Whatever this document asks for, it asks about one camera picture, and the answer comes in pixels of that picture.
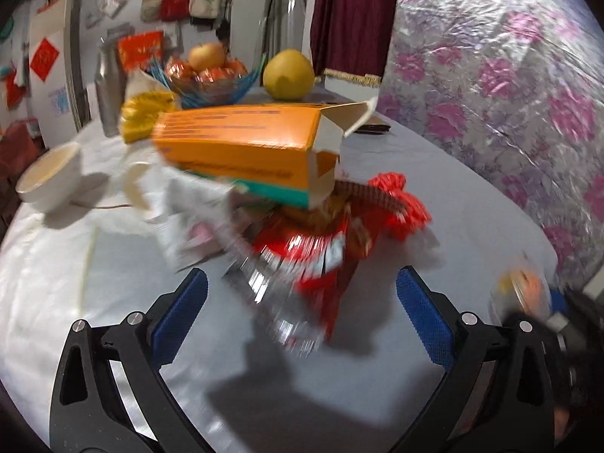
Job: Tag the white ceramic bowl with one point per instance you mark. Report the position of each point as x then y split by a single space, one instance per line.
49 174

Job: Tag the white paper cup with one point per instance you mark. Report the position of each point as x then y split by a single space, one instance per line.
137 188

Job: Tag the red foil snack wrapper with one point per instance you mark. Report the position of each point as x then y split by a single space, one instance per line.
306 250

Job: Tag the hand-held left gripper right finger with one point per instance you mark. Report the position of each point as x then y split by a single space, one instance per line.
424 314

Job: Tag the yellow pomelo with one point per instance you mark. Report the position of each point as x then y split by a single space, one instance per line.
288 75

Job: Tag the red diamond paper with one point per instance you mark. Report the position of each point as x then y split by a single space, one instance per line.
45 59

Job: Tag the white plastic wrapper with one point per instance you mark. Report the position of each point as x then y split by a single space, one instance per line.
193 217

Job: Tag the clear plastic tube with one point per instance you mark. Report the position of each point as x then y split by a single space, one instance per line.
291 14

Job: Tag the yellow tissue pack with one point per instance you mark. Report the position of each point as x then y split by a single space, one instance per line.
141 113

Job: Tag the brown ridged paper strip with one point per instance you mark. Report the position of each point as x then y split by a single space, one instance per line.
373 194

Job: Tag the dark hanging bag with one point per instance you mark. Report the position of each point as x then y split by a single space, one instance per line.
225 19

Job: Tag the red patterned packet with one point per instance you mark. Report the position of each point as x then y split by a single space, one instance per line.
141 49

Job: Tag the metal thermos flask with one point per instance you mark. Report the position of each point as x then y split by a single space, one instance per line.
109 89

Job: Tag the red cloth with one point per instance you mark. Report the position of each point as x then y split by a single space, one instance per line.
16 148

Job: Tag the floral plastic sheet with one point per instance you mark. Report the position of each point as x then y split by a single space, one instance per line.
495 80

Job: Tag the yellow-red apple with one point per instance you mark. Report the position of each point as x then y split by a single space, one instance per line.
206 56

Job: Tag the orange cardboard box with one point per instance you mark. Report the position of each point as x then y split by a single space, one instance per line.
236 137

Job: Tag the blue glass fruit bowl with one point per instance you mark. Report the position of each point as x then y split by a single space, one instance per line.
212 93

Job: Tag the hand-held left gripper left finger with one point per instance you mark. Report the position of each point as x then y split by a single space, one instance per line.
181 314

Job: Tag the white door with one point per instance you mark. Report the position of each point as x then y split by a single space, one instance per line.
54 99

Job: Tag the beige hanging bag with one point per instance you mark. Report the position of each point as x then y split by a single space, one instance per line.
151 4

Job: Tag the phone in brown case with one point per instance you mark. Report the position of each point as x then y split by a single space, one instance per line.
373 129

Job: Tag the orange and clear wrapper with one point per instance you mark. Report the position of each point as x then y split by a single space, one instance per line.
521 292

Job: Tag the maroon curtain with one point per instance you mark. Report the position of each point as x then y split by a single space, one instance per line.
354 14

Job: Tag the wrapped orange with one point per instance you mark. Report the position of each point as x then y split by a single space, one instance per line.
216 77
237 66
180 71

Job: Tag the red mesh net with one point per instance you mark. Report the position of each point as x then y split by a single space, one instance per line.
406 203

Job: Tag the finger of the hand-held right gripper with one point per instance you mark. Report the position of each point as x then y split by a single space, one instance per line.
559 299

